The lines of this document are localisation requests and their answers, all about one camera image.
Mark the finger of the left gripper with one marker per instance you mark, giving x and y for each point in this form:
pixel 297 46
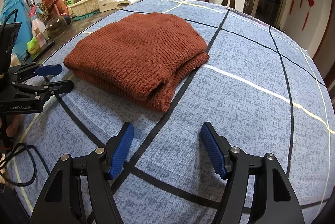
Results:
pixel 49 89
pixel 39 70

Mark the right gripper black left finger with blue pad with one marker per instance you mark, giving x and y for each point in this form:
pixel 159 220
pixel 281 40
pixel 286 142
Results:
pixel 60 200

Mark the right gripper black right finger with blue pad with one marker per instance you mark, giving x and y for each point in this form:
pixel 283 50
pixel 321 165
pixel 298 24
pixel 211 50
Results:
pixel 274 200

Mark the rust red knit sweater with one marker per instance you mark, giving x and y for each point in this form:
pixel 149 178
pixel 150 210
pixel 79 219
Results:
pixel 142 58

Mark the person's left hand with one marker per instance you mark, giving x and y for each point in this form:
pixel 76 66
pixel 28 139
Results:
pixel 12 124

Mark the green frog toy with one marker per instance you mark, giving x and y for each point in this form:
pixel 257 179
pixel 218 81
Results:
pixel 32 46

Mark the pink spray bottle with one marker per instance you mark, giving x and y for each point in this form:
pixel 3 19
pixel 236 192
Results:
pixel 36 24

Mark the glass jar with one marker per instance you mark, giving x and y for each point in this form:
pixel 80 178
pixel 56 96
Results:
pixel 56 26

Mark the woven cream basket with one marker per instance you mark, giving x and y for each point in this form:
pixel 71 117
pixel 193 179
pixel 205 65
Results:
pixel 84 7

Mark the blue checked table cloth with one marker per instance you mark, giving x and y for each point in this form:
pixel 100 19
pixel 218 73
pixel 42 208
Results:
pixel 259 89

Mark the white tissue box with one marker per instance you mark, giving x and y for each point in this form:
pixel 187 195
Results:
pixel 106 5

